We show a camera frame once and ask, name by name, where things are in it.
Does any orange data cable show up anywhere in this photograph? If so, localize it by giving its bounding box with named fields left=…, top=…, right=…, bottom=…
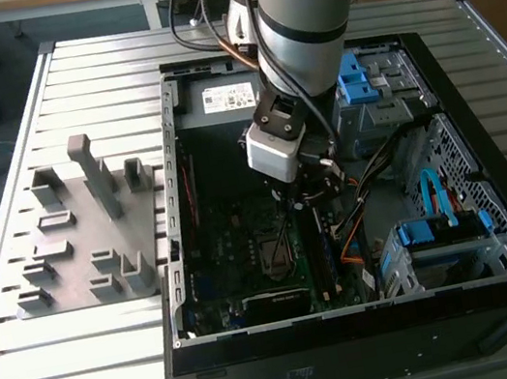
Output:
left=334, top=219, right=372, bottom=269

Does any blue plastic disk carrier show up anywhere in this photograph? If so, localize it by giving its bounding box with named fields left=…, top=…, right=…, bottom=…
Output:
left=332, top=45, right=379, bottom=109

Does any black PC case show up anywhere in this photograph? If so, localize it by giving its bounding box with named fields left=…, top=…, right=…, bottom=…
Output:
left=108, top=2, right=507, bottom=379

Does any black CPU socket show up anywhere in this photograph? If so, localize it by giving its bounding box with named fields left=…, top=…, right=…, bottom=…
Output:
left=251, top=225, right=300, bottom=285

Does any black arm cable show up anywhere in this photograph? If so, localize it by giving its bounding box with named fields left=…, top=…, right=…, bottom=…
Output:
left=164, top=0, right=258, bottom=62

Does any silver CPU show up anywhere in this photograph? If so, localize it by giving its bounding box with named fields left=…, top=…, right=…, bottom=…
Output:
left=258, top=236, right=291, bottom=270

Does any blue data cable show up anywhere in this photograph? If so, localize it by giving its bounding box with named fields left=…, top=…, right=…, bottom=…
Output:
left=418, top=163, right=462, bottom=232

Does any grey metal drive cage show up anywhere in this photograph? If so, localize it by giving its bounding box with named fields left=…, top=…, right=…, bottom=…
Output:
left=315, top=38, right=448, bottom=166

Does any grey metal disk bay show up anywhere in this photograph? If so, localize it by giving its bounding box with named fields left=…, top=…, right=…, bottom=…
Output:
left=371, top=203, right=507, bottom=300

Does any black graphics card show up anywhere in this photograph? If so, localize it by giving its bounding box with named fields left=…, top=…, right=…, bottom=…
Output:
left=240, top=283, right=317, bottom=328

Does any thick black cable bundle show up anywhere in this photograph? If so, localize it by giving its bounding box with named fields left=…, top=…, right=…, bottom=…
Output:
left=317, top=116, right=451, bottom=240

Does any grey parts rack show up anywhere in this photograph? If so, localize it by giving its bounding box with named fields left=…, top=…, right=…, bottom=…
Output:
left=0, top=122, right=177, bottom=321

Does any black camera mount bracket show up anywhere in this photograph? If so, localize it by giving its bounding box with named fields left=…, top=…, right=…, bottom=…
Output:
left=250, top=85, right=310, bottom=146

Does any red black twisted wire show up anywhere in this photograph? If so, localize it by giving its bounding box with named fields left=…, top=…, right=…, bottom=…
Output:
left=178, top=154, right=205, bottom=229

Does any grey power supply unit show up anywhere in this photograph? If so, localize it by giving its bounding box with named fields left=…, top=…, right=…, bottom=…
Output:
left=165, top=69, right=283, bottom=197

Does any white camera box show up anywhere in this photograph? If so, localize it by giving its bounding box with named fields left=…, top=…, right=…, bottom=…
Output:
left=242, top=116, right=316, bottom=189

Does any green motherboard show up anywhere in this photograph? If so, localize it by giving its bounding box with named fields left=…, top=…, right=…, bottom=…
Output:
left=170, top=165, right=382, bottom=336

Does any black disk with blue carrier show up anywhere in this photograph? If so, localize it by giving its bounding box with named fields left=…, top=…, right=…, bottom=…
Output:
left=394, top=204, right=498, bottom=256

